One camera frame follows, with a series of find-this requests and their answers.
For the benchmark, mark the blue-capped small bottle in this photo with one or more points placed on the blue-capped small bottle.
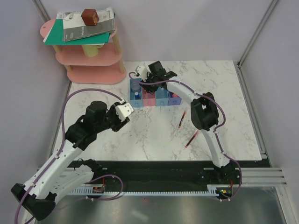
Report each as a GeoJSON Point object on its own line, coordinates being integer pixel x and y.
{"type": "Point", "coordinates": [137, 95]}

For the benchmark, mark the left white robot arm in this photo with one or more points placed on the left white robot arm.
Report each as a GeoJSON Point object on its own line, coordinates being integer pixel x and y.
{"type": "Point", "coordinates": [40, 194]}

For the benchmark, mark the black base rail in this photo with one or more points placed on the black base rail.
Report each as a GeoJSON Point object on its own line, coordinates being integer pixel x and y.
{"type": "Point", "coordinates": [161, 175]}

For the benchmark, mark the white papers stack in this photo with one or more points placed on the white papers stack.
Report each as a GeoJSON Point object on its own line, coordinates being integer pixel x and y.
{"type": "Point", "coordinates": [74, 18]}

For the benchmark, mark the cream cylinder on shelf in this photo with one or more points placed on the cream cylinder on shelf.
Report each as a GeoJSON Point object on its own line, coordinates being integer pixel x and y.
{"type": "Point", "coordinates": [90, 50]}

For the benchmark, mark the green folder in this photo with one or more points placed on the green folder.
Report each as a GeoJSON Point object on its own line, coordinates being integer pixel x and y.
{"type": "Point", "coordinates": [55, 36]}

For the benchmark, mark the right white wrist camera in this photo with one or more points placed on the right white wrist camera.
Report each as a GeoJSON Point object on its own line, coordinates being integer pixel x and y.
{"type": "Point", "coordinates": [141, 72]}

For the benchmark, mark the grey manual booklet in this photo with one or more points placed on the grey manual booklet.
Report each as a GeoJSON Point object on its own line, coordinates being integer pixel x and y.
{"type": "Point", "coordinates": [76, 32]}

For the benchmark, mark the red pen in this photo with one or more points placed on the red pen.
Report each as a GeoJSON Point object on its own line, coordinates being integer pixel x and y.
{"type": "Point", "coordinates": [191, 139]}
{"type": "Point", "coordinates": [182, 118]}

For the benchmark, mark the pastel four-compartment drawer organizer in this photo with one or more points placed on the pastel four-compartment drawer organizer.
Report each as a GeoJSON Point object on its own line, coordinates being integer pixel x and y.
{"type": "Point", "coordinates": [160, 98]}

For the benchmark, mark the pink three-tier shelf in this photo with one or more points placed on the pink three-tier shelf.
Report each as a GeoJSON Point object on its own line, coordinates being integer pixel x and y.
{"type": "Point", "coordinates": [106, 67]}

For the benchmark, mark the clear paperclip jar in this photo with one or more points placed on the clear paperclip jar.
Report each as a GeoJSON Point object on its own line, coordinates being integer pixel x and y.
{"type": "Point", "coordinates": [135, 87]}

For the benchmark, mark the white slotted cable duct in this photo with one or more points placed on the white slotted cable duct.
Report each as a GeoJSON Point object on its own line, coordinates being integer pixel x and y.
{"type": "Point", "coordinates": [90, 190]}

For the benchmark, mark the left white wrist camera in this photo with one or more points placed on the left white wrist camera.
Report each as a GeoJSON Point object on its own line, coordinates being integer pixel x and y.
{"type": "Point", "coordinates": [124, 110]}

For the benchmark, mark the dark red cube box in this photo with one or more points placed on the dark red cube box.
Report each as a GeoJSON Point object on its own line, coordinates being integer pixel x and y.
{"type": "Point", "coordinates": [90, 17]}

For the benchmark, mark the pink-capped clear tube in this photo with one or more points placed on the pink-capped clear tube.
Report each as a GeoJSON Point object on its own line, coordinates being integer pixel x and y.
{"type": "Point", "coordinates": [173, 95]}

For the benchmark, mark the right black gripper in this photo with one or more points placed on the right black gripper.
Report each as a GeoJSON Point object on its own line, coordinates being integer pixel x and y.
{"type": "Point", "coordinates": [150, 90]}

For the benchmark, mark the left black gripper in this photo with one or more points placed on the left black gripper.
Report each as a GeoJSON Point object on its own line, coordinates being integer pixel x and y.
{"type": "Point", "coordinates": [119, 124]}

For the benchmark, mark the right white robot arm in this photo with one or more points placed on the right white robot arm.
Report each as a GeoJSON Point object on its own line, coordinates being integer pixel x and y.
{"type": "Point", "coordinates": [204, 109]}

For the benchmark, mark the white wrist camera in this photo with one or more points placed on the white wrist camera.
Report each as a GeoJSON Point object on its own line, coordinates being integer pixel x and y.
{"type": "Point", "coordinates": [141, 72]}
{"type": "Point", "coordinates": [124, 110]}

